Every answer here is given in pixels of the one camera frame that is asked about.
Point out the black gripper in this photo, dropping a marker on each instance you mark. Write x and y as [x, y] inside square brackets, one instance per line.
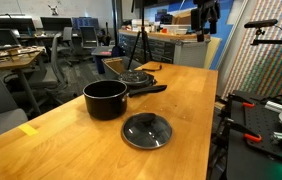
[205, 11]

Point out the black cooking pot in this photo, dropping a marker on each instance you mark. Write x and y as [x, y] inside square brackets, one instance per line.
[107, 99]

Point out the glass lid black knob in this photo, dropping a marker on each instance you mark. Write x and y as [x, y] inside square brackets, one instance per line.
[147, 131]

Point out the grey drawer cabinet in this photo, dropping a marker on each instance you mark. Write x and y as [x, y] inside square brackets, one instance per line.
[174, 49]

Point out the black electric hot plate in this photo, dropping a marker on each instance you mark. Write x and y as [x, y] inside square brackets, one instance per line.
[136, 78]

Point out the grey storage bin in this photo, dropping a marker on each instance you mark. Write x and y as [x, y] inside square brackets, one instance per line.
[114, 66]

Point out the wooden desk with clutter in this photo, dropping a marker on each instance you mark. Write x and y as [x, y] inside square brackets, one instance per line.
[17, 58]

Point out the yellow tape piece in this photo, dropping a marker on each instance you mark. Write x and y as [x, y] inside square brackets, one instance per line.
[28, 130]

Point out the orange handled clamp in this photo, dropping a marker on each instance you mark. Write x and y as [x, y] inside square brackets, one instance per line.
[247, 133]
[245, 102]

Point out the black mounting base plate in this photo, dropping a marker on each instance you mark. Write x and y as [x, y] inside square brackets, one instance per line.
[247, 160]

